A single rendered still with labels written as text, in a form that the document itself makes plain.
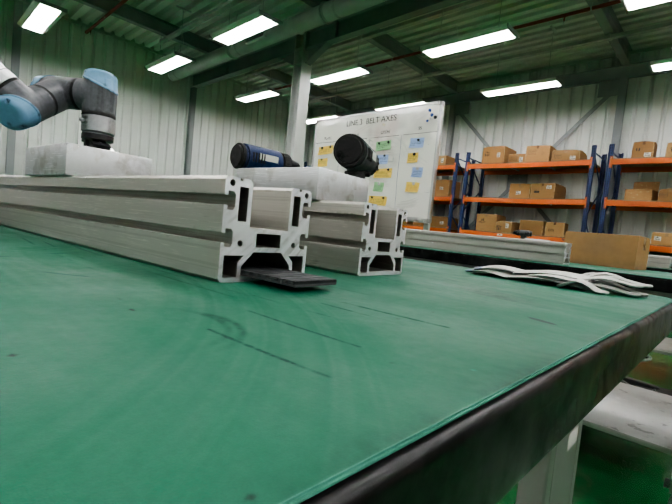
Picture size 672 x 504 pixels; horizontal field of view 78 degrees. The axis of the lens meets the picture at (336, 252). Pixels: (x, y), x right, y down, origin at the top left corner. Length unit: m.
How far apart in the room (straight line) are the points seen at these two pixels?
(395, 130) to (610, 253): 2.24
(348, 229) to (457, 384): 0.34
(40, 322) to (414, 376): 0.16
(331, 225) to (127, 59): 12.94
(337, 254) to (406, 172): 3.25
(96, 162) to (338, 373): 0.53
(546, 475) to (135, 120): 12.85
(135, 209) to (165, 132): 12.95
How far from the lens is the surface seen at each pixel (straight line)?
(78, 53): 13.00
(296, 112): 9.60
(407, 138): 3.80
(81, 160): 0.63
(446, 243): 2.03
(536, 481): 0.67
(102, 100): 1.21
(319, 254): 0.51
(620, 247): 2.25
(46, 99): 1.21
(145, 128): 13.17
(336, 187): 0.55
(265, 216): 0.41
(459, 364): 0.19
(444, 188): 11.39
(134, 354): 0.17
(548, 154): 10.40
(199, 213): 0.37
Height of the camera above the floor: 0.83
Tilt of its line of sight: 3 degrees down
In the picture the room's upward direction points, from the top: 6 degrees clockwise
